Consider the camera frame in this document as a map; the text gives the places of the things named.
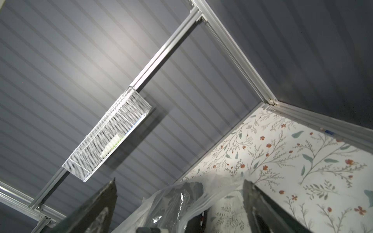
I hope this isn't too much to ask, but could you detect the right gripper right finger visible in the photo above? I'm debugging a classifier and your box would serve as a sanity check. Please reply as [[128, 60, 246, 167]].
[[243, 180, 310, 233]]

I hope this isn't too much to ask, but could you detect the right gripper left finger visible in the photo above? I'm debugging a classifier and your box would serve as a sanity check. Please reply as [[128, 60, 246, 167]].
[[51, 180, 118, 233]]

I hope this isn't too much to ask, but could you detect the clear plastic vacuum bag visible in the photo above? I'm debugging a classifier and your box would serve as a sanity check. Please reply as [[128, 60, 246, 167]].
[[114, 173, 248, 233]]

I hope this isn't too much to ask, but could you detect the black shirt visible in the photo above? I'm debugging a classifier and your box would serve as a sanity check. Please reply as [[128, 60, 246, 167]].
[[136, 182, 204, 233]]

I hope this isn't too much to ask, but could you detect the white bottle in basket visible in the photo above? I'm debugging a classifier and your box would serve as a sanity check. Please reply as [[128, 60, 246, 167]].
[[100, 134, 124, 159]]

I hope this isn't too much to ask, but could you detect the white wire mesh basket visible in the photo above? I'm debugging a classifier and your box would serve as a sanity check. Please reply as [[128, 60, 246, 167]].
[[62, 87, 152, 182]]

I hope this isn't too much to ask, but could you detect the aluminium frame back crossbar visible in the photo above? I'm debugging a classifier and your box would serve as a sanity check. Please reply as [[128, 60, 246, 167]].
[[29, 6, 202, 210]]

